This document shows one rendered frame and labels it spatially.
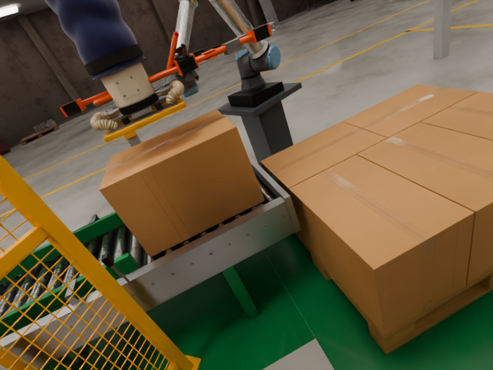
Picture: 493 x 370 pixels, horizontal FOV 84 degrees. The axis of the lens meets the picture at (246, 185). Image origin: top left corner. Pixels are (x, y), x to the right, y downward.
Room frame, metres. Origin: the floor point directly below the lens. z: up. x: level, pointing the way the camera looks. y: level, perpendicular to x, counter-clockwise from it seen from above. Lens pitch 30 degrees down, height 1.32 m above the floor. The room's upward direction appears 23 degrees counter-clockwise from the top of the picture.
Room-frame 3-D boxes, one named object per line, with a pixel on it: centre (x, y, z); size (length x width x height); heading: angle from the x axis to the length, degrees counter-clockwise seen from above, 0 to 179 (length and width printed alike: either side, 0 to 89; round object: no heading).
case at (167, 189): (1.26, 0.27, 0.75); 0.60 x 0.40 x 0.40; 97
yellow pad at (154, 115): (1.16, 0.27, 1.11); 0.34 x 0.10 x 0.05; 99
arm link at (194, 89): (1.61, 0.09, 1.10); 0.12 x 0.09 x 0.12; 39
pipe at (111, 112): (1.26, 0.29, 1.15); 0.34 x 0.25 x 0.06; 99
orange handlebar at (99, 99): (1.41, 0.11, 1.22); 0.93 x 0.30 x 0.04; 99
